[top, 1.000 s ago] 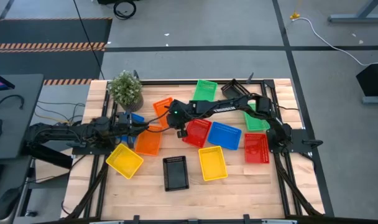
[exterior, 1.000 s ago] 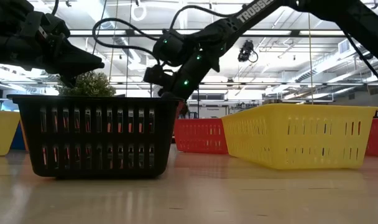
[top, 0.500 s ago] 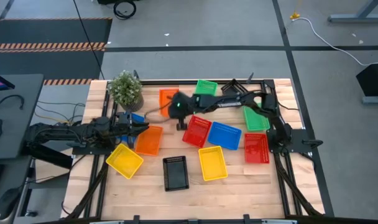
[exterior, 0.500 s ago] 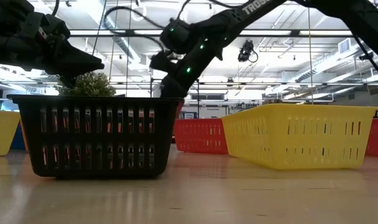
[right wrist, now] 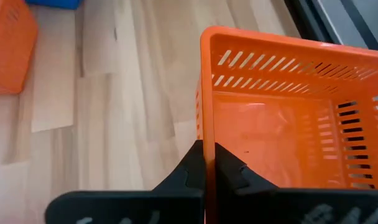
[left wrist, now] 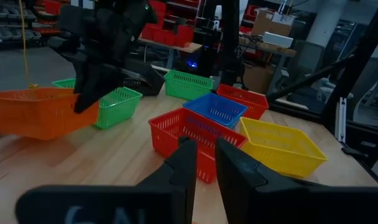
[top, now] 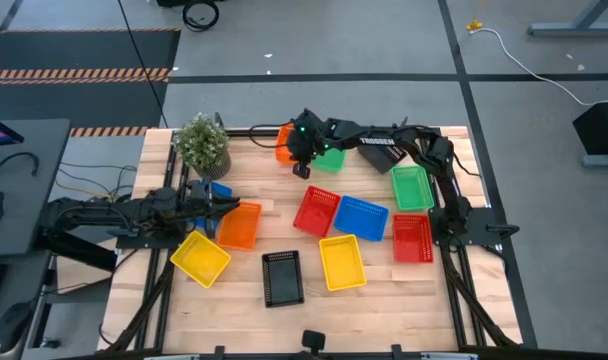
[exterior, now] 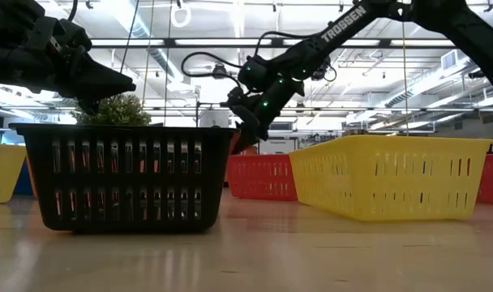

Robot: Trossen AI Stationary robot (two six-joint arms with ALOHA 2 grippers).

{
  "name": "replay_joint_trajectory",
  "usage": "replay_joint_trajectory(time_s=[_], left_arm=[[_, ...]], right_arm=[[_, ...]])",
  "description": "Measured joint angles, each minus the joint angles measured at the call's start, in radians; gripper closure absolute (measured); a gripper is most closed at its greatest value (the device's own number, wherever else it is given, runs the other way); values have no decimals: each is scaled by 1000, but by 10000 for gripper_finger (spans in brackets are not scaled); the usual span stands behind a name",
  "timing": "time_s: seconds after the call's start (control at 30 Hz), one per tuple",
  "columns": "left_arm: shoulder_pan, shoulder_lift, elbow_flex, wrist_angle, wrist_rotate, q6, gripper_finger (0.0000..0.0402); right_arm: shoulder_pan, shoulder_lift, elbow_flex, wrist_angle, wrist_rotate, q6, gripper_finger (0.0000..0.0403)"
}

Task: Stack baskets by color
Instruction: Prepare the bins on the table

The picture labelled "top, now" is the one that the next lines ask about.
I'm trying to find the black table-level camera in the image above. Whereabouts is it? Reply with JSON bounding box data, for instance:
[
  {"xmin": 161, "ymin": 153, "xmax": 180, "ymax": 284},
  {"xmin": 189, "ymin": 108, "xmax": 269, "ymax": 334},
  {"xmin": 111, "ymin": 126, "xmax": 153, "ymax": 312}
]
[{"xmin": 300, "ymin": 329, "xmax": 327, "ymax": 355}]

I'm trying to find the yellow plastic basket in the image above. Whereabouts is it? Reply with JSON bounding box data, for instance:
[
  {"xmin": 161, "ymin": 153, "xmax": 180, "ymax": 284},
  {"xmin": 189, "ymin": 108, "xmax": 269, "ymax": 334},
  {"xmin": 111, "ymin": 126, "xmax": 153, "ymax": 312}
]
[
  {"xmin": 169, "ymin": 229, "xmax": 232, "ymax": 290},
  {"xmin": 318, "ymin": 233, "xmax": 369, "ymax": 293}
]

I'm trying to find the blue plastic basket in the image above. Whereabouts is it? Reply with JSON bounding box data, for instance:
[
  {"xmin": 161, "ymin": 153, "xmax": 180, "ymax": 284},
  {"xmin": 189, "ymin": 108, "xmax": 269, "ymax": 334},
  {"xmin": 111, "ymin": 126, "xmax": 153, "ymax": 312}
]
[
  {"xmin": 332, "ymin": 195, "xmax": 390, "ymax": 243},
  {"xmin": 192, "ymin": 179, "xmax": 234, "ymax": 232}
]

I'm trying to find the black plastic basket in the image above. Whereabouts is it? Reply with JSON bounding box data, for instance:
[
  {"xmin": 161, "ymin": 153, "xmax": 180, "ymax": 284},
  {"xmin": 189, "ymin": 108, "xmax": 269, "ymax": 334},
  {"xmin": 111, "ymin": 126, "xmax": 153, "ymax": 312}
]
[
  {"xmin": 261, "ymin": 249, "xmax": 306, "ymax": 309},
  {"xmin": 357, "ymin": 142, "xmax": 408, "ymax": 176}
]

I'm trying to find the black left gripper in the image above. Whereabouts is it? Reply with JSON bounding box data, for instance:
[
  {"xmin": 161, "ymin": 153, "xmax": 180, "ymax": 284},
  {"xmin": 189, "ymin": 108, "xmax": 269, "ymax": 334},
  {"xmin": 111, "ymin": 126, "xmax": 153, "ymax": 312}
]
[{"xmin": 183, "ymin": 177, "xmax": 242, "ymax": 229}]

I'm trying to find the grey desk leg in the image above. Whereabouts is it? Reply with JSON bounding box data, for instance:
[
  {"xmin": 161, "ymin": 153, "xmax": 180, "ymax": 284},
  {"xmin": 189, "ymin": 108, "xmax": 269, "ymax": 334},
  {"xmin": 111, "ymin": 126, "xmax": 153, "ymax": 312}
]
[{"xmin": 527, "ymin": 0, "xmax": 608, "ymax": 38}]

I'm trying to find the coiled black cable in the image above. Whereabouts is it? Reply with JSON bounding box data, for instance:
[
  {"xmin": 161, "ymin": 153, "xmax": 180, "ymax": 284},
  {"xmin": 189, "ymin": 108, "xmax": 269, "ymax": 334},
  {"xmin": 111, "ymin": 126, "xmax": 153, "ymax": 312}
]
[{"xmin": 181, "ymin": 0, "xmax": 221, "ymax": 33}]

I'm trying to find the long black floor cable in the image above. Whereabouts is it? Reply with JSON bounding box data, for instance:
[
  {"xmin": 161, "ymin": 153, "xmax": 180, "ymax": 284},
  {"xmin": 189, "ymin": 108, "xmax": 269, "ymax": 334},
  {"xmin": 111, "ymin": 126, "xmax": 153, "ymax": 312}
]
[{"xmin": 116, "ymin": 0, "xmax": 170, "ymax": 129}]

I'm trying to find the white floor cable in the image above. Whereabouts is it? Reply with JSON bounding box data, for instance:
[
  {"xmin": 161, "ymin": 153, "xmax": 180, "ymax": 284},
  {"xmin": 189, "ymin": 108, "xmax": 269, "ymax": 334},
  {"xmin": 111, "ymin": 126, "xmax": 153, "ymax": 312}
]
[{"xmin": 467, "ymin": 27, "xmax": 608, "ymax": 108}]

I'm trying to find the potted green plant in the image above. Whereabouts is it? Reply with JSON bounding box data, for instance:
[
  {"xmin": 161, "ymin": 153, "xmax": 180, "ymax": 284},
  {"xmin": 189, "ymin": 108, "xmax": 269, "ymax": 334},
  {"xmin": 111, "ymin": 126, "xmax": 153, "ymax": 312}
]
[{"xmin": 172, "ymin": 112, "xmax": 233, "ymax": 182}]

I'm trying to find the green plastic basket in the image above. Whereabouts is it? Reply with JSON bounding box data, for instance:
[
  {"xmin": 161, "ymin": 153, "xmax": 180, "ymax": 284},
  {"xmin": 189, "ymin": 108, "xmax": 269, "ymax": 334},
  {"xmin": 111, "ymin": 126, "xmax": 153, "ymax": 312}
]
[
  {"xmin": 311, "ymin": 147, "xmax": 347, "ymax": 175},
  {"xmin": 389, "ymin": 165, "xmax": 436, "ymax": 212}
]

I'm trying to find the black floor box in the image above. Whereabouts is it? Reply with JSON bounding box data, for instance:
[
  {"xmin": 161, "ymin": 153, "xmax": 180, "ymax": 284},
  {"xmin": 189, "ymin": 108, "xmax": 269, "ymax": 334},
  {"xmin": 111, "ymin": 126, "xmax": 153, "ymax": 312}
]
[{"xmin": 571, "ymin": 99, "xmax": 608, "ymax": 157}]

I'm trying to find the red plastic basket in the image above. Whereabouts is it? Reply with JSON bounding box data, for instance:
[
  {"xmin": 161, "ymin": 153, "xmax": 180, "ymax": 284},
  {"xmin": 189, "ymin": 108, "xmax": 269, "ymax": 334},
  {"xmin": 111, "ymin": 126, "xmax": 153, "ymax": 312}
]
[
  {"xmin": 292, "ymin": 185, "xmax": 342, "ymax": 239},
  {"xmin": 392, "ymin": 213, "xmax": 435, "ymax": 265}
]

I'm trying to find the black computer mouse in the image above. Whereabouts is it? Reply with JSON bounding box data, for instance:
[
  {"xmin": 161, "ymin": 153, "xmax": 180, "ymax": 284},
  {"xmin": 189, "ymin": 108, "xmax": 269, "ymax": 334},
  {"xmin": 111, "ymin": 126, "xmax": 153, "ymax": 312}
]
[{"xmin": 0, "ymin": 301, "xmax": 34, "ymax": 355}]

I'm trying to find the grey side desk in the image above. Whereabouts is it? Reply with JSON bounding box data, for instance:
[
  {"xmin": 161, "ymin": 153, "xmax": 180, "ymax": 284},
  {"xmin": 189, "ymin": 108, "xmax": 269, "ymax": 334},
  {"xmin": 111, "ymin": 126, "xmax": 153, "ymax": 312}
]
[{"xmin": 0, "ymin": 118, "xmax": 72, "ymax": 259}]

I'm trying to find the orange plastic basket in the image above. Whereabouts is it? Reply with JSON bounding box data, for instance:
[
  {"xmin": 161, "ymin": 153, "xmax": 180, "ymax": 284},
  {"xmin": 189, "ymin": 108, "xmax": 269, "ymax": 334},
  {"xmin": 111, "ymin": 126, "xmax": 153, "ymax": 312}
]
[
  {"xmin": 275, "ymin": 123, "xmax": 299, "ymax": 166},
  {"xmin": 216, "ymin": 200, "xmax": 263, "ymax": 252}
]

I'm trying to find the black aluminium rig frame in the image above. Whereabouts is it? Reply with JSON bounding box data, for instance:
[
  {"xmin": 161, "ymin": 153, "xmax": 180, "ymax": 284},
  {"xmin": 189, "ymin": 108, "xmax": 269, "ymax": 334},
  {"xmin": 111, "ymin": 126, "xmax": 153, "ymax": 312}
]
[{"xmin": 97, "ymin": 117, "xmax": 523, "ymax": 360}]

